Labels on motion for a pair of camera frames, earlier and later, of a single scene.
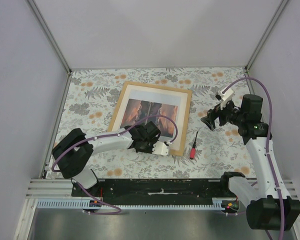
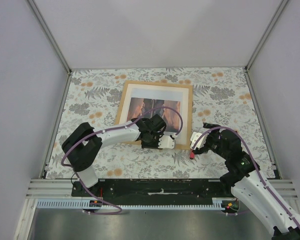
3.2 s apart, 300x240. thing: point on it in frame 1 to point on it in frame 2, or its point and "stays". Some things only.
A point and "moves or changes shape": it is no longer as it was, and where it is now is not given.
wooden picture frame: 156,94 moves or changes shape
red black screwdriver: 192,151 stays
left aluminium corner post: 39,17 stays
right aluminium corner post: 268,30 stays
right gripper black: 212,115 to 204,149
